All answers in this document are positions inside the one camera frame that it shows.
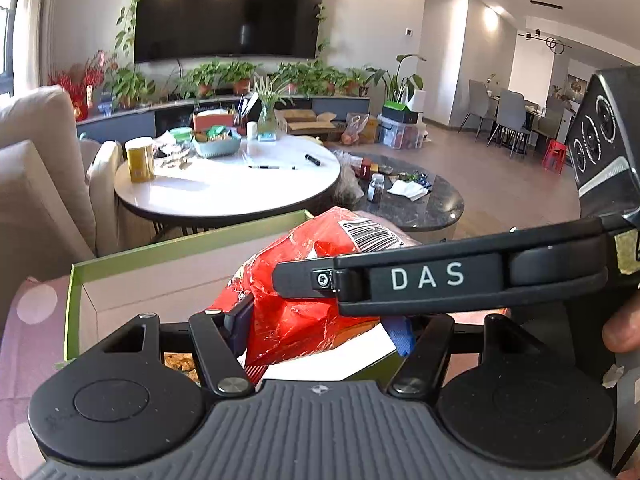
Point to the cardboard box on console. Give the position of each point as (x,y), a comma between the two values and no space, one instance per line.
(305,122)

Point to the yellow canister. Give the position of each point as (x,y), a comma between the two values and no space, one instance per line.
(140,159)

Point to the person right hand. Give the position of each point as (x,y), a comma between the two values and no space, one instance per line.
(621,334)

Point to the pink polka dot tablecloth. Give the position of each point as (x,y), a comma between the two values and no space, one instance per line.
(31,348)

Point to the red plastic stool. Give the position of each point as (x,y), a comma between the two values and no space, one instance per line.
(554,157)

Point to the light blue snack bowl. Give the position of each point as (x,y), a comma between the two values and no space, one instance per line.
(226,144)

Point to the glass vase with plant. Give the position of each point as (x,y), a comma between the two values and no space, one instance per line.
(267,93)

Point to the black marker pen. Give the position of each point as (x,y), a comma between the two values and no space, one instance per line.
(313,160)

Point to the brown beige snack bag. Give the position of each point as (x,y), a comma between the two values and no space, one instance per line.
(183,363)

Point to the beige sofa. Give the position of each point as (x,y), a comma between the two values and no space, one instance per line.
(58,204)

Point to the grey dining chair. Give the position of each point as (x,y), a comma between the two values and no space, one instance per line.
(511,122)

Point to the white round coffee table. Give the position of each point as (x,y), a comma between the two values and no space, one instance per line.
(260,180)

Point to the green cardboard box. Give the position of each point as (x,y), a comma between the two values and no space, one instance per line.
(178,278)

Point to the shiny red snack bag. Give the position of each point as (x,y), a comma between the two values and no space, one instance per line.
(293,309)

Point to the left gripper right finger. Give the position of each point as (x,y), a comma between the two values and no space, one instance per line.
(423,371)

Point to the wall mounted television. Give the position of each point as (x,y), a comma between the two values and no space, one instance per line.
(169,29)

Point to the dark tv console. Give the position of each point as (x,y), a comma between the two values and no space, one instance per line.
(155,120)

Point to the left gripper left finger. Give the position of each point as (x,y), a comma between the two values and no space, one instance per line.
(219,339)

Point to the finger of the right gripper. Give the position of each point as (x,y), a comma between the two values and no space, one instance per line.
(517,269)

